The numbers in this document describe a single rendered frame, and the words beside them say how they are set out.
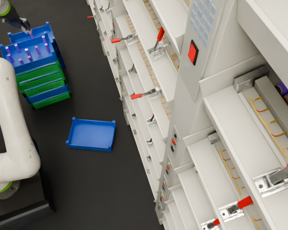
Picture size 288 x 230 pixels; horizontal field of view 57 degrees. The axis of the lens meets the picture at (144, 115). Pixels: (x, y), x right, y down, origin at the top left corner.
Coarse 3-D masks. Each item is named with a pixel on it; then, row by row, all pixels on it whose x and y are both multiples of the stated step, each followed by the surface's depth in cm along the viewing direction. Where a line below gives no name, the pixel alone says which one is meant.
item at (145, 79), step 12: (120, 12) 109; (120, 24) 108; (132, 48) 101; (144, 60) 96; (144, 72) 94; (144, 84) 92; (156, 84) 91; (156, 108) 87; (156, 120) 85; (168, 120) 84
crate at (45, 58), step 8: (32, 40) 172; (40, 40) 175; (48, 40) 175; (0, 48) 165; (24, 48) 174; (32, 48) 174; (40, 48) 174; (16, 56) 170; (24, 56) 170; (32, 56) 170; (40, 56) 170; (48, 56) 163; (16, 64) 167; (24, 64) 160; (32, 64) 163; (40, 64) 165; (16, 72) 162
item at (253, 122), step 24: (240, 72) 40; (264, 72) 39; (216, 96) 43; (240, 96) 41; (264, 96) 38; (216, 120) 41; (240, 120) 40; (264, 120) 39; (240, 144) 38; (264, 144) 37; (240, 168) 37; (264, 168) 36; (264, 192) 33; (264, 216) 34
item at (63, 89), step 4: (64, 76) 202; (60, 88) 190; (64, 88) 192; (68, 88) 193; (48, 92) 189; (52, 92) 190; (56, 92) 192; (60, 92) 194; (36, 96) 187; (40, 96) 188; (44, 96) 190; (48, 96) 192; (28, 100) 186; (32, 100) 188; (36, 100) 190
